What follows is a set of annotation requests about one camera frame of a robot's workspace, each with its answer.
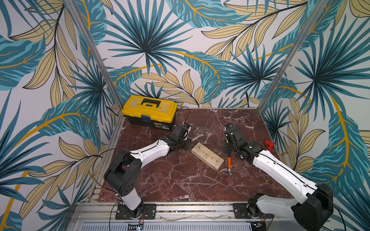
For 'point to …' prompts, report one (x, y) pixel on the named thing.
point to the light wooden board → (207, 156)
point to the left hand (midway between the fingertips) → (188, 143)
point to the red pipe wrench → (270, 145)
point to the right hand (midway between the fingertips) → (226, 142)
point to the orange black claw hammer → (229, 163)
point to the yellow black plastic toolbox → (150, 112)
